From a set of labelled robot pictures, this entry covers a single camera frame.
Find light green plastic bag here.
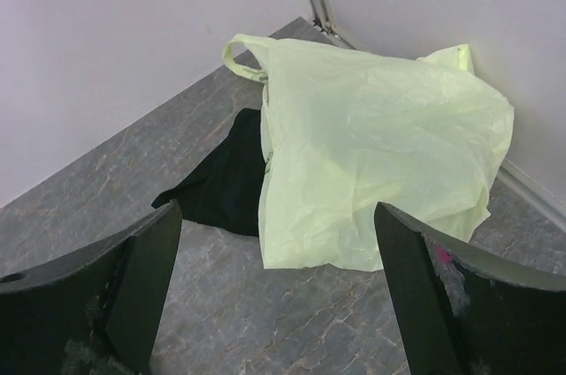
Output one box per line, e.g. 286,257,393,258
223,34,514,272

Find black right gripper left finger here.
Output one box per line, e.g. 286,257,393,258
1,202,182,374

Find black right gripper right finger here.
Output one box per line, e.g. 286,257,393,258
374,203,565,374

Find black folded cloth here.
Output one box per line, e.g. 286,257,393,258
151,108,265,237

